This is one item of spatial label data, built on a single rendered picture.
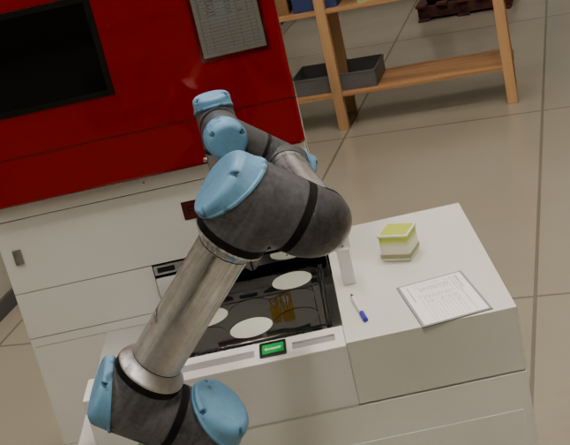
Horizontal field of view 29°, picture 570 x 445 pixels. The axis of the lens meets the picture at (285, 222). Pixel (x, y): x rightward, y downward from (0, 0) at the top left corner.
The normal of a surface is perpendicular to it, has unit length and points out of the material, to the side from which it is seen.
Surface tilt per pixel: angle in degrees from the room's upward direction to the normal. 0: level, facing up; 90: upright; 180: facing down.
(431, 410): 90
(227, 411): 50
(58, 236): 90
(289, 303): 0
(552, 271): 0
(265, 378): 90
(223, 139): 90
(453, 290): 0
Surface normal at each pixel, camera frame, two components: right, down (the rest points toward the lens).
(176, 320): -0.25, 0.29
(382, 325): -0.22, -0.91
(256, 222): 0.08, 0.48
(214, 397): 0.60, -0.68
